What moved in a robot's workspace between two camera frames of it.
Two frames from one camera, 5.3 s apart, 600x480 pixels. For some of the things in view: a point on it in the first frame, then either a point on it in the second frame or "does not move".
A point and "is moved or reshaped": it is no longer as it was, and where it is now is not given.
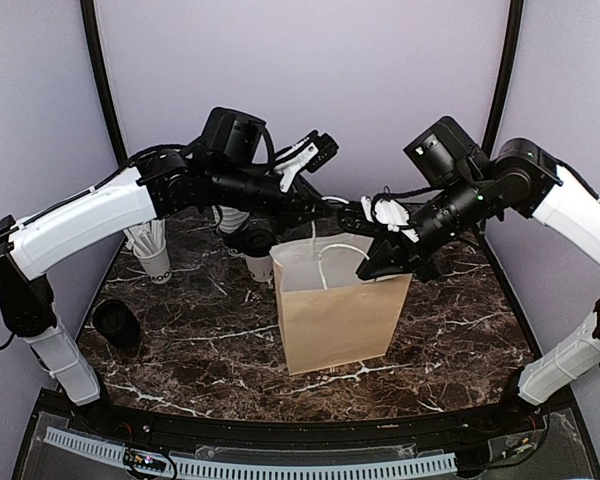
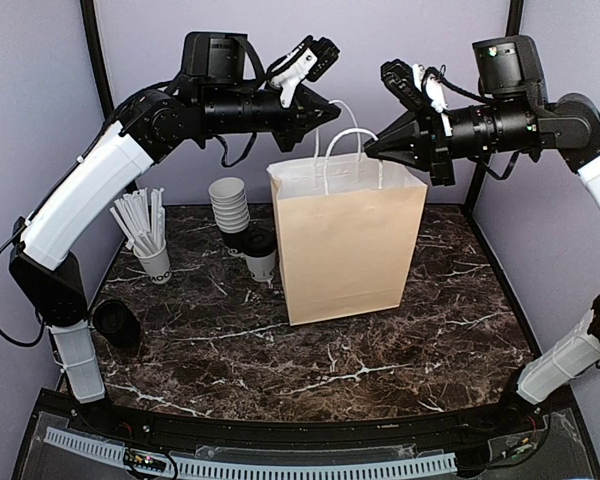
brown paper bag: (331, 314) is moved or reshaped
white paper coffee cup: (261, 268) does not move
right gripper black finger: (386, 257) to (404, 143)
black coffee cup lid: (257, 242) does not move
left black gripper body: (234, 190) to (229, 110)
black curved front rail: (308, 431) does not move
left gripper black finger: (324, 210) to (310, 112)
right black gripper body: (465, 205) to (514, 125)
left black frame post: (98, 72) does not move
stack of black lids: (117, 322) does not move
